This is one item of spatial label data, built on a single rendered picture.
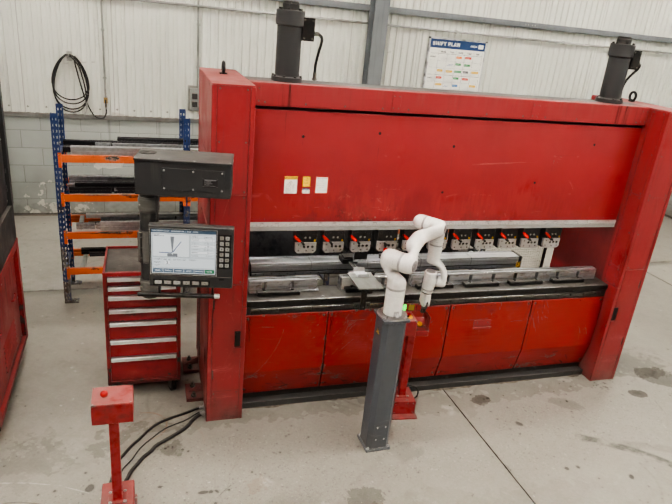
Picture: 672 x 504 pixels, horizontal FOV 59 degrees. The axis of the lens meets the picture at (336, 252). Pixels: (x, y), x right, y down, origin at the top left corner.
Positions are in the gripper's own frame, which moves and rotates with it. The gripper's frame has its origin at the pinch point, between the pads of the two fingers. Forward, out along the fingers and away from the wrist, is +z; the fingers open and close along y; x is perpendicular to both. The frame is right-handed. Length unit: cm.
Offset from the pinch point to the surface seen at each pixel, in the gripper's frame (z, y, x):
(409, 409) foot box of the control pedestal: 79, 14, 0
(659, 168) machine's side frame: -101, -41, 180
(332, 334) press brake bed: 28, -10, -61
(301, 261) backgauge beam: -10, -51, -82
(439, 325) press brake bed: 26.9, -20.5, 24.1
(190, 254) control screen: -64, 46, -158
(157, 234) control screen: -74, 44, -175
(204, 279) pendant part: -49, 48, -150
